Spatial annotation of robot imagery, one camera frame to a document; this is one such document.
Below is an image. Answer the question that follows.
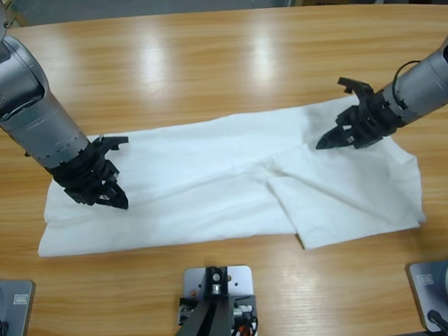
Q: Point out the dark camera post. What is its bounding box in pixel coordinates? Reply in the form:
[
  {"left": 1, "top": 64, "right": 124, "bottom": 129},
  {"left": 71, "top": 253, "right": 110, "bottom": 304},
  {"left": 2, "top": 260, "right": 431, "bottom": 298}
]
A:
[{"left": 160, "top": 265, "right": 232, "bottom": 336}]

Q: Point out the wrist black camera bracket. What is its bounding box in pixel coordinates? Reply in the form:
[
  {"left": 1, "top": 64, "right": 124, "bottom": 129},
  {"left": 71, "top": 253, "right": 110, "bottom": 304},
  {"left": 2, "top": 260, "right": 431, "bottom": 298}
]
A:
[
  {"left": 337, "top": 75, "right": 375, "bottom": 108},
  {"left": 91, "top": 133, "right": 131, "bottom": 156}
]

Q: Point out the wooden crate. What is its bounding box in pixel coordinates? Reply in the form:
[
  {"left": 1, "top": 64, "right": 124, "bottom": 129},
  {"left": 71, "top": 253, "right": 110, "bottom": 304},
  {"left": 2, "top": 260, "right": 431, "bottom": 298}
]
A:
[{"left": 0, "top": 0, "right": 28, "bottom": 29}]

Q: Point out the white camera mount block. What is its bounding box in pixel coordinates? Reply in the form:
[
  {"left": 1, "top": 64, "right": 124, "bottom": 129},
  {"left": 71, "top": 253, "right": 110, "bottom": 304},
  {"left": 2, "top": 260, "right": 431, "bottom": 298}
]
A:
[{"left": 181, "top": 263, "right": 259, "bottom": 336}]

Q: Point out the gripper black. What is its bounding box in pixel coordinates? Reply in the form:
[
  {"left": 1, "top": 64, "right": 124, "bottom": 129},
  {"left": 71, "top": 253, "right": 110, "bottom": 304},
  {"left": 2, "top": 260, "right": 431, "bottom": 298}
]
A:
[
  {"left": 50, "top": 140, "right": 130, "bottom": 213},
  {"left": 313, "top": 88, "right": 406, "bottom": 152}
]

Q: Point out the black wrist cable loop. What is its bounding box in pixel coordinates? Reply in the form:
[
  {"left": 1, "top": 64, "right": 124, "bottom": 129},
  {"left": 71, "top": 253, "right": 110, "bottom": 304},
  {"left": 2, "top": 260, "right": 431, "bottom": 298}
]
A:
[{"left": 389, "top": 59, "right": 423, "bottom": 103}]

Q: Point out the orange and black cable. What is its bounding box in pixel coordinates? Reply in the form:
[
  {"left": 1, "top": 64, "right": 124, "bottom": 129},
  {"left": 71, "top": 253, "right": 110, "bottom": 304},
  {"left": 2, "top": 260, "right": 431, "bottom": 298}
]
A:
[{"left": 230, "top": 317, "right": 260, "bottom": 336}]

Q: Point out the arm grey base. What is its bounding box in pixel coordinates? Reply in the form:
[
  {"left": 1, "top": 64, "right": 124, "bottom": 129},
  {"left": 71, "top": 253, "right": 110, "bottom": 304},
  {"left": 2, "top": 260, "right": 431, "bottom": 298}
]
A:
[
  {"left": 405, "top": 255, "right": 448, "bottom": 335},
  {"left": 0, "top": 278, "right": 38, "bottom": 336}
]

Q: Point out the white T-shirt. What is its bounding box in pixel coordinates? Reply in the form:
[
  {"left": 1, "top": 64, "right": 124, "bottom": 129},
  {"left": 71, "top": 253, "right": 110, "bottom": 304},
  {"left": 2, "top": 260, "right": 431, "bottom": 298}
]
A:
[{"left": 31, "top": 91, "right": 429, "bottom": 262}]

